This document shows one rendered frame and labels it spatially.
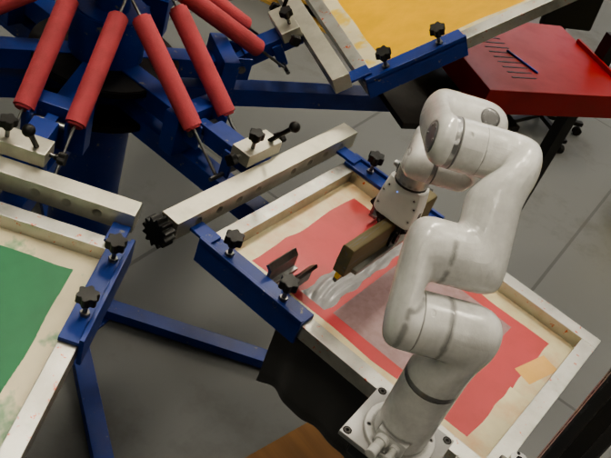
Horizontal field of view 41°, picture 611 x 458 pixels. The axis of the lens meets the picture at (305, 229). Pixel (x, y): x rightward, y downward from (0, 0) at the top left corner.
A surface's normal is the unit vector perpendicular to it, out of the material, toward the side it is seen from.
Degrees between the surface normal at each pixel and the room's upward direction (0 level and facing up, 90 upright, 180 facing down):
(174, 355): 0
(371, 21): 32
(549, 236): 0
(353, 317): 0
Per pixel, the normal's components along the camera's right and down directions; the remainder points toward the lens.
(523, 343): 0.29, -0.73
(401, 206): -0.61, 0.36
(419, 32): -0.23, -0.60
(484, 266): 0.18, 0.15
